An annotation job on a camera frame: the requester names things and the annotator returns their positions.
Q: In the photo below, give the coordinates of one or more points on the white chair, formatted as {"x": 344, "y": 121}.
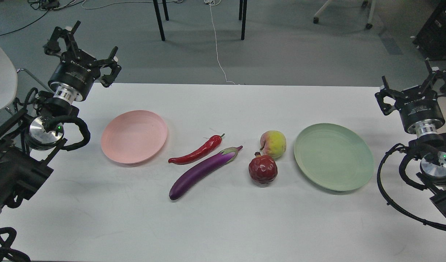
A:
{"x": 9, "y": 79}

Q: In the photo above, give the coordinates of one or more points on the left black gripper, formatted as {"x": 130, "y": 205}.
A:
{"x": 73, "y": 75}

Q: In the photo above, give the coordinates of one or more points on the yellow-red peach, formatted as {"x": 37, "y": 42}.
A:
{"x": 273, "y": 143}

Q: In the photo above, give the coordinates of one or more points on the black table legs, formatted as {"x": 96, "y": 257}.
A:
{"x": 203, "y": 18}

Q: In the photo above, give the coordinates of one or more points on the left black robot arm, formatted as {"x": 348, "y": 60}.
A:
{"x": 47, "y": 123}

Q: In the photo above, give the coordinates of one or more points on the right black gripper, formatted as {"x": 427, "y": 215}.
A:
{"x": 419, "y": 109}

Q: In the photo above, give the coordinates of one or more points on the pink plate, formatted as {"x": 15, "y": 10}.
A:
{"x": 133, "y": 137}

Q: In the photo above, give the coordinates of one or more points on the red pomegranate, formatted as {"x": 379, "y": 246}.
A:
{"x": 262, "y": 168}

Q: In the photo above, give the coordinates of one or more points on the green plate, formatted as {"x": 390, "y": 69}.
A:
{"x": 333, "y": 157}

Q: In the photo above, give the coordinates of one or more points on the purple eggplant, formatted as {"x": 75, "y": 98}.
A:
{"x": 189, "y": 178}

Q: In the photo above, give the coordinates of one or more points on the black cabinet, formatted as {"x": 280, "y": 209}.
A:
{"x": 431, "y": 39}

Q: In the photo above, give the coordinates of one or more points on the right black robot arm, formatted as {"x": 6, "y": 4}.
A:
{"x": 423, "y": 166}

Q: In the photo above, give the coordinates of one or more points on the white rolling chair base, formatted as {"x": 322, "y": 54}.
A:
{"x": 363, "y": 14}

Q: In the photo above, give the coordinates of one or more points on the red chili pepper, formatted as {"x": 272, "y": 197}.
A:
{"x": 210, "y": 145}

